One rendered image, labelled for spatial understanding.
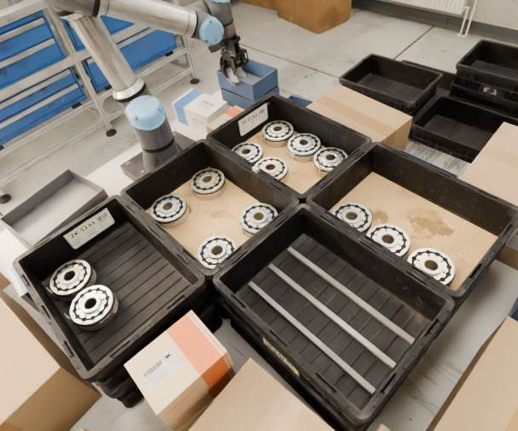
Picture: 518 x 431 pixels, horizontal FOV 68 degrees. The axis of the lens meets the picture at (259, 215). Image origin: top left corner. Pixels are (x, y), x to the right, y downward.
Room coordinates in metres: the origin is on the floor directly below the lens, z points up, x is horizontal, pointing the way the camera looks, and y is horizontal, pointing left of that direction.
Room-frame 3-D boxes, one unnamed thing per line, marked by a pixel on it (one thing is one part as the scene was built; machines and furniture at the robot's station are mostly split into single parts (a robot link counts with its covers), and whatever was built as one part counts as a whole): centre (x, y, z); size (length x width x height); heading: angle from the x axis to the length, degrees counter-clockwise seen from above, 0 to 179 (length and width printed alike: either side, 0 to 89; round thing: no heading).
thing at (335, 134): (0.88, -0.11, 0.87); 0.40 x 0.30 x 0.11; 37
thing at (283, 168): (0.83, -0.06, 0.86); 0.10 x 0.10 x 0.01
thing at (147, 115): (1.10, 0.30, 0.91); 0.13 x 0.12 x 0.14; 21
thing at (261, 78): (1.44, -0.05, 0.81); 0.20 x 0.15 x 0.07; 41
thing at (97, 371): (0.52, 0.37, 0.92); 0.40 x 0.30 x 0.02; 37
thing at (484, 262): (0.55, -0.35, 0.92); 0.40 x 0.30 x 0.02; 37
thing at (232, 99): (1.45, -0.05, 0.73); 0.20 x 0.15 x 0.07; 41
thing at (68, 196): (0.91, 0.65, 0.77); 0.27 x 0.20 x 0.05; 137
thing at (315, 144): (0.92, -0.17, 0.86); 0.10 x 0.10 x 0.01
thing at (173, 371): (0.29, 0.20, 0.89); 0.16 x 0.12 x 0.07; 125
